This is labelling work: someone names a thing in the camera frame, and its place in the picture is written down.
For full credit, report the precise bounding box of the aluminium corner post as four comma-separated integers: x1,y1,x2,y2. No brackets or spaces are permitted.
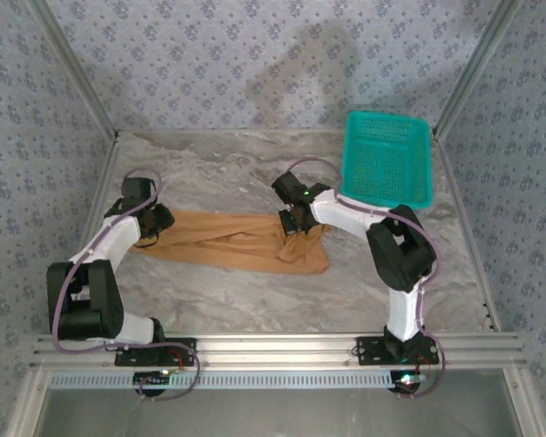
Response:
25,0,121,140
433,0,527,137

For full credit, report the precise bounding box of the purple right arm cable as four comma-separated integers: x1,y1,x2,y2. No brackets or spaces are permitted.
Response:
290,157,448,401

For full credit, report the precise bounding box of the aluminium table side rail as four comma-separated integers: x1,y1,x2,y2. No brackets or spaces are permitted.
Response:
435,134,502,332
54,134,122,336

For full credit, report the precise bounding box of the teal plastic mesh basket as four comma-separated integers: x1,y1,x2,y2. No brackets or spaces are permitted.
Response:
336,110,435,210

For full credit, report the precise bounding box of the aluminium mounting rail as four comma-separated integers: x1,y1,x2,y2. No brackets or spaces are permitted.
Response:
30,332,527,369

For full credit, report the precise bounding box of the aluminium table back rail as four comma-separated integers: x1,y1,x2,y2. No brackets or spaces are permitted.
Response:
117,128,349,137

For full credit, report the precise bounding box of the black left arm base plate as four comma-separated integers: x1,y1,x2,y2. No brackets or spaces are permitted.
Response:
114,337,197,368

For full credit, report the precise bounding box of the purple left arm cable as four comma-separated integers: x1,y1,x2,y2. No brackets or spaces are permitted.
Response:
48,167,201,402

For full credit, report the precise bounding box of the black controller board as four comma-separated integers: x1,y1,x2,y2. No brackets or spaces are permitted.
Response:
389,369,428,396
133,369,173,393

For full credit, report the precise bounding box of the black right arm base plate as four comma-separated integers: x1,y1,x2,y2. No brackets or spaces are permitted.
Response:
355,335,440,367

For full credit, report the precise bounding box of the grey slotted cable duct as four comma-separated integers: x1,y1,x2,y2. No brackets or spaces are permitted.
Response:
48,369,406,391

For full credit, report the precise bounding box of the tan t-shirt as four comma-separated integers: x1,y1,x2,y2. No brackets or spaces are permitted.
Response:
130,209,332,277

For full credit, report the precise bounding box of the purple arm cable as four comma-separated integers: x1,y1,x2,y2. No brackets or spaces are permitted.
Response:
48,167,201,402
290,157,448,401

